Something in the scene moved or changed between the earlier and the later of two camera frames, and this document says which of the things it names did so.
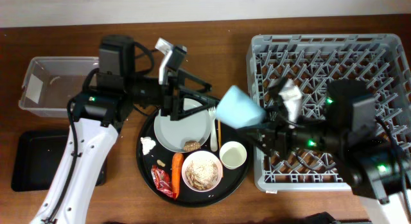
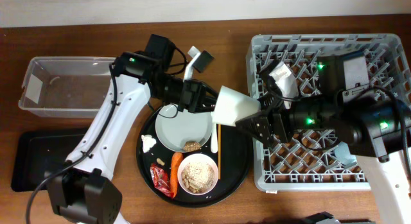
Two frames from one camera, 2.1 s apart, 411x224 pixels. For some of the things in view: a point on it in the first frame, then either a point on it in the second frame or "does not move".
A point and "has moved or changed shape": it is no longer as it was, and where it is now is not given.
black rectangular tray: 38,155 does not move
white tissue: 148,144 does not move
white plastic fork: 214,139 does not move
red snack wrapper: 163,181 does not move
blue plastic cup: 239,110 has moved or changed shape
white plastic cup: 232,155 → 230,106
